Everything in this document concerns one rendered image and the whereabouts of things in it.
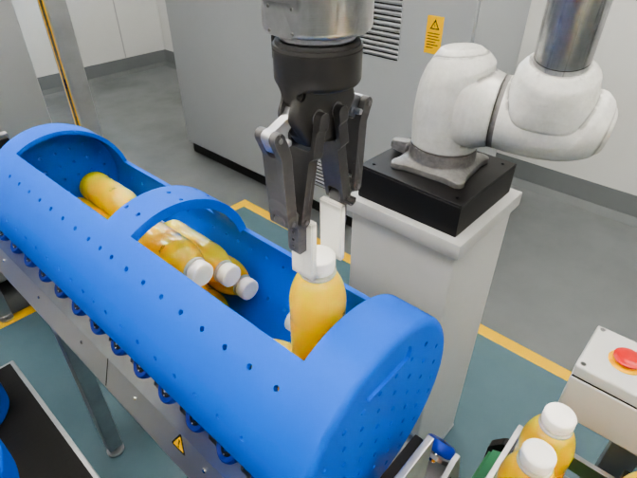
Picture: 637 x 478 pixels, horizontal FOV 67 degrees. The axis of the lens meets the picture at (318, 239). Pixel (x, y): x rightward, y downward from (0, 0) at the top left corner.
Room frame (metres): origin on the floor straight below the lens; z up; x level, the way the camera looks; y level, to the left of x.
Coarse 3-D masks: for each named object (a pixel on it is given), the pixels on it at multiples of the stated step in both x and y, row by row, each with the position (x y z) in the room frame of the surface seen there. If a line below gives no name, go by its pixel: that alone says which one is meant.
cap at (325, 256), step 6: (318, 246) 0.43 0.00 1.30; (324, 246) 0.43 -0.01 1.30; (318, 252) 0.42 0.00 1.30; (324, 252) 0.42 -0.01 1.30; (330, 252) 0.42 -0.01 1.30; (318, 258) 0.41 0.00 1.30; (324, 258) 0.41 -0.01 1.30; (330, 258) 0.41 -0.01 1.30; (318, 264) 0.40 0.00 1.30; (324, 264) 0.40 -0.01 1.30; (330, 264) 0.40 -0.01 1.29; (318, 270) 0.40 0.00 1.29; (324, 270) 0.40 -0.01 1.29; (330, 270) 0.40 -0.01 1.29; (318, 276) 0.40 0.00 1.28; (324, 276) 0.40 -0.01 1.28
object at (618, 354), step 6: (618, 348) 0.45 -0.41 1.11; (624, 348) 0.45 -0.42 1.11; (618, 354) 0.44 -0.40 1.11; (624, 354) 0.44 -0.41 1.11; (630, 354) 0.44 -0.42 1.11; (636, 354) 0.44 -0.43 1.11; (618, 360) 0.43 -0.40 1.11; (624, 360) 0.43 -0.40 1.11; (630, 360) 0.43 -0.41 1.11; (636, 360) 0.43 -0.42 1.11; (624, 366) 0.42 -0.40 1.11; (630, 366) 0.42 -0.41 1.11; (636, 366) 0.42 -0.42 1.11
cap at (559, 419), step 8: (544, 408) 0.38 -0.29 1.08; (552, 408) 0.38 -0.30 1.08; (560, 408) 0.38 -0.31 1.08; (568, 408) 0.38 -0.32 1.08; (544, 416) 0.37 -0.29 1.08; (552, 416) 0.37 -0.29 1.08; (560, 416) 0.37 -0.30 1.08; (568, 416) 0.37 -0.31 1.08; (544, 424) 0.36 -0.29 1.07; (552, 424) 0.36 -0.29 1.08; (560, 424) 0.35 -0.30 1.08; (568, 424) 0.35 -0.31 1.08; (552, 432) 0.35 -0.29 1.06; (560, 432) 0.35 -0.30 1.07; (568, 432) 0.35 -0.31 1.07
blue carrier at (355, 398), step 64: (64, 128) 0.92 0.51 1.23; (0, 192) 0.78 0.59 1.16; (64, 192) 0.70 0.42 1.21; (192, 192) 0.69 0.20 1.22; (64, 256) 0.60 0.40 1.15; (128, 256) 0.54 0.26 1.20; (256, 256) 0.70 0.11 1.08; (128, 320) 0.47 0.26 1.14; (192, 320) 0.42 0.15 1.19; (256, 320) 0.63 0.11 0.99; (384, 320) 0.38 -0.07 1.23; (192, 384) 0.37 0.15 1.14; (256, 384) 0.33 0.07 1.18; (320, 384) 0.31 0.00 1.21; (384, 384) 0.34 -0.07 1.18; (256, 448) 0.29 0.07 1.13; (320, 448) 0.27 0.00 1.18; (384, 448) 0.35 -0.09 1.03
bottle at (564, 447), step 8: (536, 416) 0.39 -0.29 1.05; (528, 424) 0.38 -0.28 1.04; (536, 424) 0.37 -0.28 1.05; (520, 432) 0.38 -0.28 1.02; (528, 432) 0.37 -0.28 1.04; (536, 432) 0.36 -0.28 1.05; (544, 432) 0.36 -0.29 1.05; (520, 440) 0.37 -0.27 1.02; (544, 440) 0.35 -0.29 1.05; (552, 440) 0.35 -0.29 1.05; (560, 440) 0.35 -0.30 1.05; (568, 440) 0.35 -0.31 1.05; (520, 448) 0.37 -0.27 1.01; (560, 448) 0.34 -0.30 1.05; (568, 448) 0.34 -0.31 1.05; (560, 456) 0.34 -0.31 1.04; (568, 456) 0.34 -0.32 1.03; (560, 464) 0.34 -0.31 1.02; (568, 464) 0.34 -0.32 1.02; (560, 472) 0.34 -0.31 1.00
